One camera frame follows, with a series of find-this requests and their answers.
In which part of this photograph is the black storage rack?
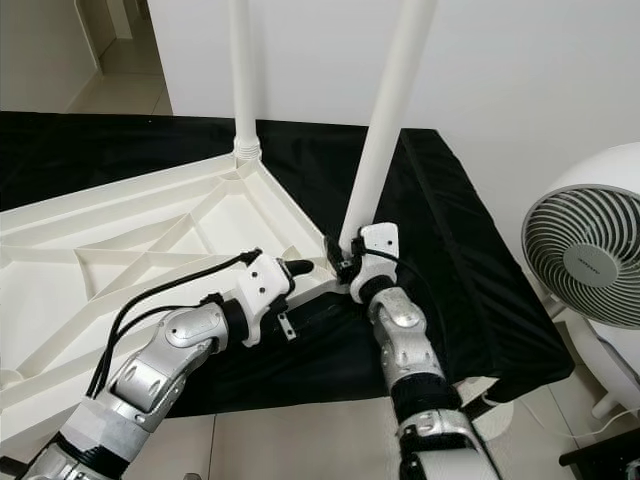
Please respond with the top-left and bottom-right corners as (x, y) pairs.
(558, 428), (640, 480)

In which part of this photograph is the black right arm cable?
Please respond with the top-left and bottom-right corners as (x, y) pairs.
(358, 244), (431, 321)

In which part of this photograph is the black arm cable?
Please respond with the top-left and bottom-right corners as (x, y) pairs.
(358, 244), (431, 321)
(85, 250), (261, 401)

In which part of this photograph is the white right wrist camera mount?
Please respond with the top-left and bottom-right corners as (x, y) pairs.
(350, 222), (401, 301)

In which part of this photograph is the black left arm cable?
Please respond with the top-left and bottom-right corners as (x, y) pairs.
(85, 250), (261, 401)

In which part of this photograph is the white pedestal fan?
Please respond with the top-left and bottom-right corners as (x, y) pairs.
(522, 140), (640, 331)

